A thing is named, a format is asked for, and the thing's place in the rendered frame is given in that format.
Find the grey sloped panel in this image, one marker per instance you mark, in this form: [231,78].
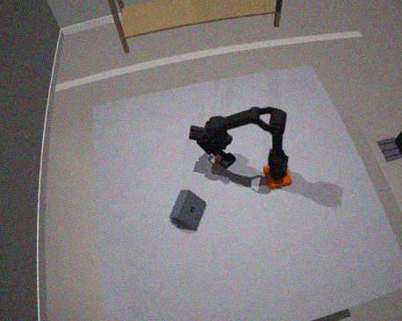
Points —
[187,209]

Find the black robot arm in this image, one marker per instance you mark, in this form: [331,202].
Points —
[216,128]

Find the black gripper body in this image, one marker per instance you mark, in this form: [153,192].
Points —
[227,158]

